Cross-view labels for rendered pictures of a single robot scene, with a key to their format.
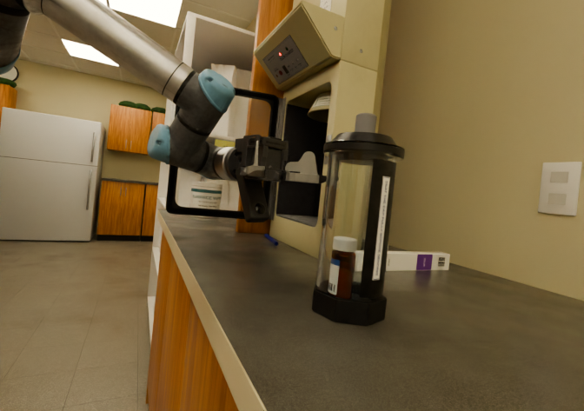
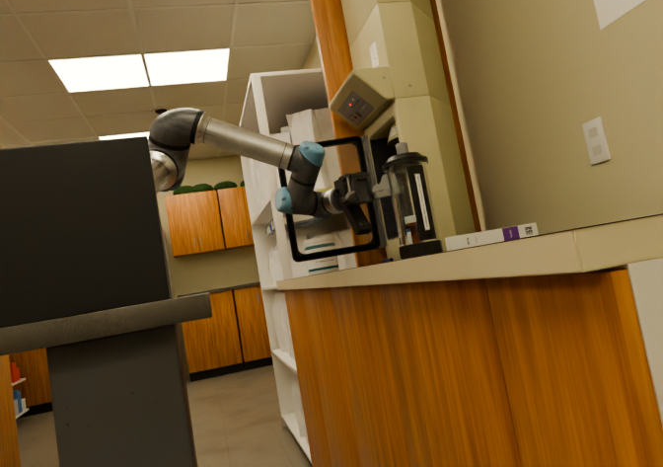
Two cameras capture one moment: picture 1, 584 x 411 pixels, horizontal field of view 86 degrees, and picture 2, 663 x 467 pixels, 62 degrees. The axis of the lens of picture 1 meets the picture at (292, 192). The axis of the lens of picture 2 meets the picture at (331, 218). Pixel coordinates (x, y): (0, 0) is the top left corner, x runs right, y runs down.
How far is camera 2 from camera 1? 89 cm
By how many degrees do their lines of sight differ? 13
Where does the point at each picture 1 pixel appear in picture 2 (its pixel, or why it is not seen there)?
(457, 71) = (512, 62)
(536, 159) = (578, 122)
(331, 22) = (379, 74)
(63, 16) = (216, 140)
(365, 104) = (426, 123)
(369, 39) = (414, 73)
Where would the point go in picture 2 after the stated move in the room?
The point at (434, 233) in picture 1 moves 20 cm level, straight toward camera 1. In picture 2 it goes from (540, 213) to (519, 214)
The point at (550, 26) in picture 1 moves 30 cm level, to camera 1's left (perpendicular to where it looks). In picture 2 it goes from (554, 16) to (447, 42)
